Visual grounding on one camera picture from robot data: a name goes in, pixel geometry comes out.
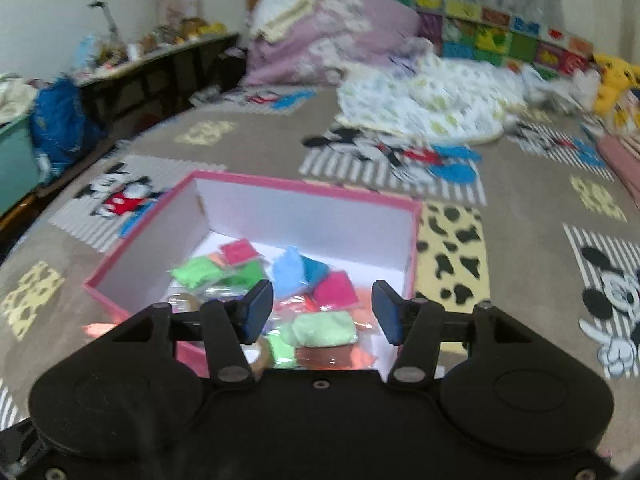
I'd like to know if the purple floral quilt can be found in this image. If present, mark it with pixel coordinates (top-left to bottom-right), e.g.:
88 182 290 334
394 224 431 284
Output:
242 0 435 88

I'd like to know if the pile of toys on shelf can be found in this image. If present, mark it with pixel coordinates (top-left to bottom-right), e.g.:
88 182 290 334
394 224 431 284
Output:
75 16 229 81

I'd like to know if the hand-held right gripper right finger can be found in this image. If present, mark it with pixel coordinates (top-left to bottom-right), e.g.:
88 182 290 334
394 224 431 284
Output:
371 279 531 388

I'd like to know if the cartoon mouse printed blanket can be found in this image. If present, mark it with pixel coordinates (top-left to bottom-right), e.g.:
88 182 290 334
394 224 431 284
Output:
0 82 640 433

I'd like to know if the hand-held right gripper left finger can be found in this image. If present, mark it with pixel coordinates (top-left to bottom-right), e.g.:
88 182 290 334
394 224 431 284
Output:
111 279 275 387

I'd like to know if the pile of coloured clay packets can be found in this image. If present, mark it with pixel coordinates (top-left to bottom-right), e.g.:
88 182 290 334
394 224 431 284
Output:
168 239 377 370

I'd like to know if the colourful foam play fence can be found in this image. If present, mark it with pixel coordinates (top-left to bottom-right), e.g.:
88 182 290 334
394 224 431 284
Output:
378 0 596 77

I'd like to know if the dark low shelf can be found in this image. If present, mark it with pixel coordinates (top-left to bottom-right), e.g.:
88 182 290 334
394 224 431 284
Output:
75 33 249 126

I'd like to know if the blue bag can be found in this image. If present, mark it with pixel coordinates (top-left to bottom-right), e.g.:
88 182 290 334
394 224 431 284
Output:
28 78 107 179

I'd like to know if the yellow plush toy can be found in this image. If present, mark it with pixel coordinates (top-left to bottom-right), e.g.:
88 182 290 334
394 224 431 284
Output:
591 53 640 117

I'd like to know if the pink cardboard box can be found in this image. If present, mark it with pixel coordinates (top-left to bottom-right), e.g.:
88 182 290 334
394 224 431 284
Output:
83 170 424 379

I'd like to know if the teal storage box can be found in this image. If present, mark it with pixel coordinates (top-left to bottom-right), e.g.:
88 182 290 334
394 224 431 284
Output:
0 110 43 217

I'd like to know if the white patterned quilt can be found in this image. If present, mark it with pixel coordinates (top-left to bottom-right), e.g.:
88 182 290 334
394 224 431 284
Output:
334 55 546 147

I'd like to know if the pink folded cloth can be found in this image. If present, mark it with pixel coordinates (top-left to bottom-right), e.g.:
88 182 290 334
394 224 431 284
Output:
596 134 640 211

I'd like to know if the cream folded blanket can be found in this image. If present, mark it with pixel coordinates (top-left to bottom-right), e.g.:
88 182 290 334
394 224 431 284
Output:
249 0 350 42

